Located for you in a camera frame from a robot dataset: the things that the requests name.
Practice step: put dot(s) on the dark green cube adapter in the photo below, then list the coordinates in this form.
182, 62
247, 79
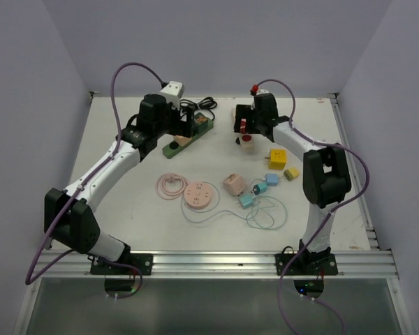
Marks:
201, 121

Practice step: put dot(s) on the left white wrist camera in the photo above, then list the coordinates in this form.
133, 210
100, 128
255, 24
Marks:
173, 92

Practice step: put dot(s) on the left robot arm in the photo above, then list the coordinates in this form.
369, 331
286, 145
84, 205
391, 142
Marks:
69, 213

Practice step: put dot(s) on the light teal charger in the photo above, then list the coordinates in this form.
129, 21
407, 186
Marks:
246, 201

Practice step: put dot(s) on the yellow cube adapter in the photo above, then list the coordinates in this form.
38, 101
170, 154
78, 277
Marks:
276, 159

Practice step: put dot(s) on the light pink cube adapter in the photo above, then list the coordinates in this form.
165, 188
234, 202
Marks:
234, 184

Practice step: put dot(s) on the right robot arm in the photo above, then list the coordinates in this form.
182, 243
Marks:
325, 173

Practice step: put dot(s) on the light blue charger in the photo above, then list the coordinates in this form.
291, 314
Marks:
272, 179

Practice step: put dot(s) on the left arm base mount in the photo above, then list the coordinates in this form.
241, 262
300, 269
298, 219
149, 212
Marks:
132, 261

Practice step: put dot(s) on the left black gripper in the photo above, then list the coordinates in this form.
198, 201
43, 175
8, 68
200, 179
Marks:
181, 128

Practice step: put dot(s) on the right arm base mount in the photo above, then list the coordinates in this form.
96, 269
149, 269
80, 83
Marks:
307, 264

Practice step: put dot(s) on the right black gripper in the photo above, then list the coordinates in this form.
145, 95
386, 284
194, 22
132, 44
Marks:
245, 112

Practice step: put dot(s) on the olive yellow charger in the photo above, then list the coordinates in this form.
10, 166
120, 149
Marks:
291, 173

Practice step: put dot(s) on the aluminium rail frame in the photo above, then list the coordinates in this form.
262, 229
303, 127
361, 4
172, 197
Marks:
223, 265

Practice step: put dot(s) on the beige wooden power strip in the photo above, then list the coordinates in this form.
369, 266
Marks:
242, 137

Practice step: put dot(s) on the pink round socket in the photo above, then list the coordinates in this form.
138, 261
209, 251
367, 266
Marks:
198, 195

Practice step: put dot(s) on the teal dual usb charger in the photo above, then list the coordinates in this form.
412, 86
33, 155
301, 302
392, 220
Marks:
259, 188

